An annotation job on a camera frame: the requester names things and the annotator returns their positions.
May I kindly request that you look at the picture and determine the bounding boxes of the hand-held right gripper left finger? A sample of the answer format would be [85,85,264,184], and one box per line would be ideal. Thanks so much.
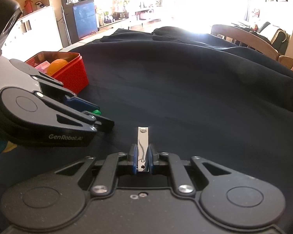
[55,144,138,198]

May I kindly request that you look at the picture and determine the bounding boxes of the wooden tv cabinet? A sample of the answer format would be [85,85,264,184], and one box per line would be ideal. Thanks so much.
[98,7,162,30]

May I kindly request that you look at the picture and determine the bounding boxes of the red tin box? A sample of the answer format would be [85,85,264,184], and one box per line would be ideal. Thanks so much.
[24,51,89,95]

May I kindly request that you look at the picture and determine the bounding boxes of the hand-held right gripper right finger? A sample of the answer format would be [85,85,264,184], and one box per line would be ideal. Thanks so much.
[148,144,232,198]

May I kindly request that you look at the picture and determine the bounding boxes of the white cabinet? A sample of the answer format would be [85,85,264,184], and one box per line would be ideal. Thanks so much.
[1,5,64,59]

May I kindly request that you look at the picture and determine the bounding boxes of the brown wooden chair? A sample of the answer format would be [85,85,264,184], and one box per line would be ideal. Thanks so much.
[278,56,293,70]

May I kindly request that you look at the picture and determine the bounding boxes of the black blue water dispenser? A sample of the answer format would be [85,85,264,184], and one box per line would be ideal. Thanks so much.
[60,0,99,44]

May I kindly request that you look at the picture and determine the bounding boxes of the grey curtain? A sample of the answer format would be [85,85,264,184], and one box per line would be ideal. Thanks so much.
[243,0,258,21]

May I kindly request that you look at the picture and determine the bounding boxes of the orange fruit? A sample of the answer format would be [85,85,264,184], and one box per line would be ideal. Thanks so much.
[47,58,69,76]

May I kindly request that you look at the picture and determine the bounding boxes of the dark navy cloth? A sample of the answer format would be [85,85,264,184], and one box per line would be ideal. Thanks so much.
[0,26,293,234]

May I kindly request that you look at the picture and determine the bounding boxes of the white sofa blanket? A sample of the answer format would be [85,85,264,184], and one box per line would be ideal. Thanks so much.
[260,24,282,44]

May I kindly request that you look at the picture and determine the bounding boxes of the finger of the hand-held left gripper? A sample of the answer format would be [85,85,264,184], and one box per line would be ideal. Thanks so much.
[33,73,100,114]
[37,91,115,134]

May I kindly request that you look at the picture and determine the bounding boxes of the silver nail clipper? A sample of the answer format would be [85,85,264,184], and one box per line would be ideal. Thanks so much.
[136,126,150,172]

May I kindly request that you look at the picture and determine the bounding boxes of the dark wooden chair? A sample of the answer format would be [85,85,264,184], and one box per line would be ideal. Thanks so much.
[211,24,280,60]

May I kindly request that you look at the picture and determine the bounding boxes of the dark green sofa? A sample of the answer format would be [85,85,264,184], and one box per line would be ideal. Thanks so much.
[231,21,291,54]

